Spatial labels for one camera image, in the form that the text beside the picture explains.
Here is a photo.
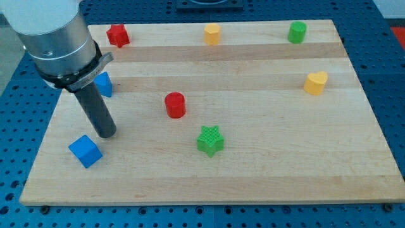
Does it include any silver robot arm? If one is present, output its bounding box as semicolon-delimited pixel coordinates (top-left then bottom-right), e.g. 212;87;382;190
1;0;113;92

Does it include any green star block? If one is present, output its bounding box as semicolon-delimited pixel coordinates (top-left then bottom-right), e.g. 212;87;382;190
197;125;225;158

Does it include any red star block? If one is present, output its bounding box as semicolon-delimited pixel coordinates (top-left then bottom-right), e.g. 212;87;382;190
106;24;130;48

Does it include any red cylinder block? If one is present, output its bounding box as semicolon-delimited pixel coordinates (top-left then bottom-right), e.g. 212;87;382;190
165;92;186;118

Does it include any wooden board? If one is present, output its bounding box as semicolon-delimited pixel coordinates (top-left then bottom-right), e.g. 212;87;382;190
20;20;404;206

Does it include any yellow hexagon block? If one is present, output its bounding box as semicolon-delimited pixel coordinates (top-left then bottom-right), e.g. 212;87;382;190
204;23;221;46

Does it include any blue triangle block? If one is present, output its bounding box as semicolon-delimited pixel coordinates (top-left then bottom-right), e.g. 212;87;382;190
94;72;113;98

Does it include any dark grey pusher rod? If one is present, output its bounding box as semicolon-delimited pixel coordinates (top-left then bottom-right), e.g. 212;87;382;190
74;82;116;138

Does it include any yellow heart block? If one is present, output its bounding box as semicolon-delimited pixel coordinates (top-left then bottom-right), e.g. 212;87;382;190
303;71;328;96

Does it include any blue cube block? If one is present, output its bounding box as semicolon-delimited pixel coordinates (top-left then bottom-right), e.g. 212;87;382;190
68;135;103;168

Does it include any green cylinder block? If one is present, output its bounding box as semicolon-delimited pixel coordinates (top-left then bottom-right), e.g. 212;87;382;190
287;21;307;44

